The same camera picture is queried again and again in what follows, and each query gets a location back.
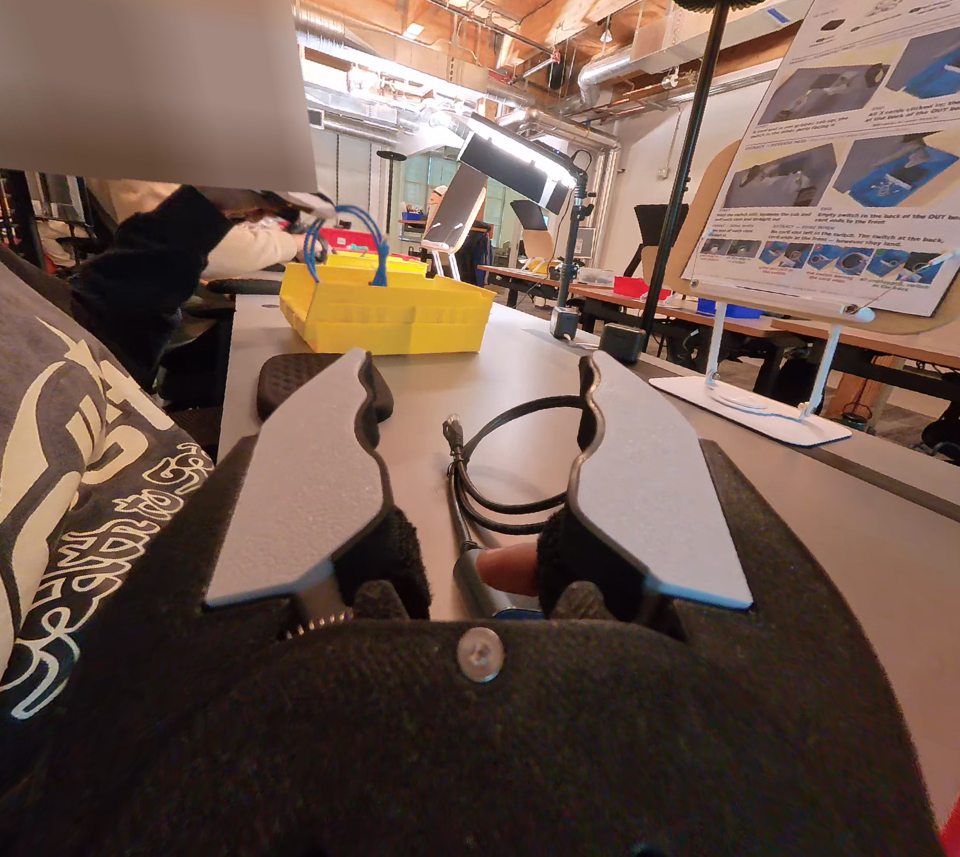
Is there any long wooden desk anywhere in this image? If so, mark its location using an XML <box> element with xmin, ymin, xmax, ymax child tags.
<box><xmin>478</xmin><ymin>263</ymin><xmax>960</xmax><ymax>378</ymax></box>

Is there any beige rounded board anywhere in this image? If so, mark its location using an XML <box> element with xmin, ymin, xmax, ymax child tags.
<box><xmin>422</xmin><ymin>164</ymin><xmax>489</xmax><ymax>281</ymax></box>

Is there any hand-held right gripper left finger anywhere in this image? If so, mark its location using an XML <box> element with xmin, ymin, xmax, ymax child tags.
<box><xmin>202</xmin><ymin>347</ymin><xmax>396</xmax><ymax>611</ymax></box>

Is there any yellow plastic bin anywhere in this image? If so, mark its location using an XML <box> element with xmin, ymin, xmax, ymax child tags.
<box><xmin>279</xmin><ymin>248</ymin><xmax>498</xmax><ymax>356</ymax></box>

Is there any person's dark printed shirt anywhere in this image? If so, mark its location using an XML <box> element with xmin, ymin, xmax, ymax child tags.
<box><xmin>0</xmin><ymin>245</ymin><xmax>220</xmax><ymax>731</ymax></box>

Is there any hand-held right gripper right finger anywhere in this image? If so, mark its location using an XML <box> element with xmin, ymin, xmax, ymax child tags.
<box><xmin>567</xmin><ymin>350</ymin><xmax>755</xmax><ymax>612</ymax></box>

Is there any blue ethernet cable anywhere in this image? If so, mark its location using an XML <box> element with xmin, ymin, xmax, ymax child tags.
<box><xmin>302</xmin><ymin>203</ymin><xmax>391</xmax><ymax>290</ymax></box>

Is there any instruction poster board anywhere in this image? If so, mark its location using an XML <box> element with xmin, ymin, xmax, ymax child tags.
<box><xmin>681</xmin><ymin>0</ymin><xmax>960</xmax><ymax>320</ymax></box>

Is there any light panel on stand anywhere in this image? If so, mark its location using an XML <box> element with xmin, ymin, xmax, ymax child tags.
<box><xmin>456</xmin><ymin>113</ymin><xmax>595</xmax><ymax>342</ymax></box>

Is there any black cylindrical port adapter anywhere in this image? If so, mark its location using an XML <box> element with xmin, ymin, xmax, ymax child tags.
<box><xmin>450</xmin><ymin>545</ymin><xmax>543</xmax><ymax>624</ymax></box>

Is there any silver air duct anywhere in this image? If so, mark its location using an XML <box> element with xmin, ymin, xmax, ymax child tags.
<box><xmin>573</xmin><ymin>9</ymin><xmax>759</xmax><ymax>119</ymax></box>

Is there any person's left forearm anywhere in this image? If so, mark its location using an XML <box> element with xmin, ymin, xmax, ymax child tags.
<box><xmin>75</xmin><ymin>185</ymin><xmax>235</xmax><ymax>363</ymax></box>

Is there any black ethernet cable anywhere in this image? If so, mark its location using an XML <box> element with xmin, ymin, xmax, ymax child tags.
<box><xmin>442</xmin><ymin>395</ymin><xmax>588</xmax><ymax>551</ymax></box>

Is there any black wrist rest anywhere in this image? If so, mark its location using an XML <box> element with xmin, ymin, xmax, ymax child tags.
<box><xmin>257</xmin><ymin>348</ymin><xmax>396</xmax><ymax>425</ymax></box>
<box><xmin>206</xmin><ymin>274</ymin><xmax>285</xmax><ymax>297</ymax></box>

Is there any person's right hand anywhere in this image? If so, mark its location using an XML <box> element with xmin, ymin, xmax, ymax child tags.
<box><xmin>478</xmin><ymin>544</ymin><xmax>543</xmax><ymax>597</ymax></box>

